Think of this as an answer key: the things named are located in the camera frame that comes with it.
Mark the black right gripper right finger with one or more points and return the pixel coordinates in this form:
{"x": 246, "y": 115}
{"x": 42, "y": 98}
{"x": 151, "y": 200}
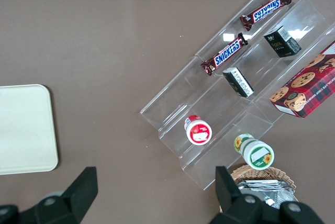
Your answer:
{"x": 235, "y": 208}

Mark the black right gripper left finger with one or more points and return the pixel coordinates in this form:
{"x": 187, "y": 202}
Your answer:
{"x": 73, "y": 203}

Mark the light wicker basket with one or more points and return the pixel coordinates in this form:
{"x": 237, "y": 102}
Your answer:
{"x": 261, "y": 172}

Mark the beige plastic tray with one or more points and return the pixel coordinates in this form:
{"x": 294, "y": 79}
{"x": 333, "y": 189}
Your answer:
{"x": 26, "y": 129}

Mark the silver foil packet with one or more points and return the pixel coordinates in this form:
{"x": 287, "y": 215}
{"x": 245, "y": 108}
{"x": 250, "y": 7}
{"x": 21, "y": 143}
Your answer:
{"x": 264, "y": 190}

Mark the green sunflower lidded cup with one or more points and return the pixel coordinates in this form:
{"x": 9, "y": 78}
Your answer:
{"x": 257, "y": 154}

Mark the red lidded cup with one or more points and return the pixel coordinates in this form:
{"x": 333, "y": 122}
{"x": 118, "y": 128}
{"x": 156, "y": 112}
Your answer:
{"x": 199, "y": 132}

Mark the clear acrylic stepped shelf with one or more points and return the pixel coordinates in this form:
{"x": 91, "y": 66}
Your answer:
{"x": 183, "y": 98}

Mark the small black carton box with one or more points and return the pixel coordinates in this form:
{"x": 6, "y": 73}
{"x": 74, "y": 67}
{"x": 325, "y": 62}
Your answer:
{"x": 282, "y": 42}
{"x": 238, "y": 81}

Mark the red chocolate chip cookie box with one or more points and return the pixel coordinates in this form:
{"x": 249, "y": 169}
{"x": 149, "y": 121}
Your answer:
{"x": 308, "y": 88}

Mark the brown Snickers bar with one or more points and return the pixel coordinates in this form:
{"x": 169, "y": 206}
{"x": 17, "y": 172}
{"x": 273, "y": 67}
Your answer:
{"x": 224, "y": 54}
{"x": 265, "y": 9}

